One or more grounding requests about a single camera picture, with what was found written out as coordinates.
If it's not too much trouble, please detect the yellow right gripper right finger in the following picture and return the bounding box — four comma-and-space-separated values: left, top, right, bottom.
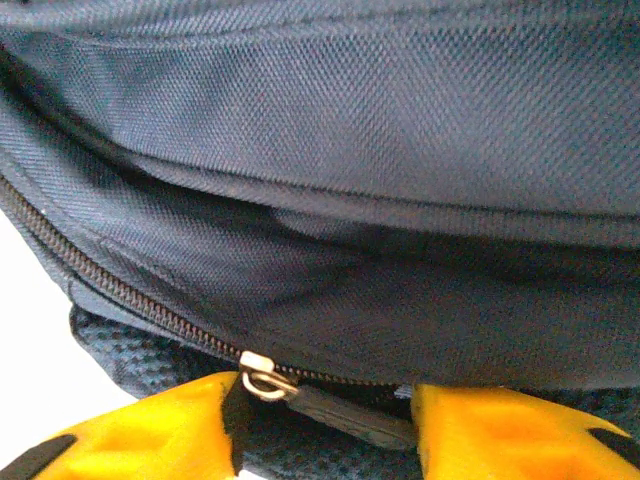
410, 383, 640, 480

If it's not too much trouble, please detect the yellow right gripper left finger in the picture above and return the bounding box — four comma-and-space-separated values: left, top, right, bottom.
0, 372, 241, 480

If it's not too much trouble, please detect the navy blue backpack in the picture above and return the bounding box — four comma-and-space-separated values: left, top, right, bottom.
0, 0, 640, 480

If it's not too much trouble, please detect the floral tablecloth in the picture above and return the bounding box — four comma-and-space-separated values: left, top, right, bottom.
0, 209, 144, 416

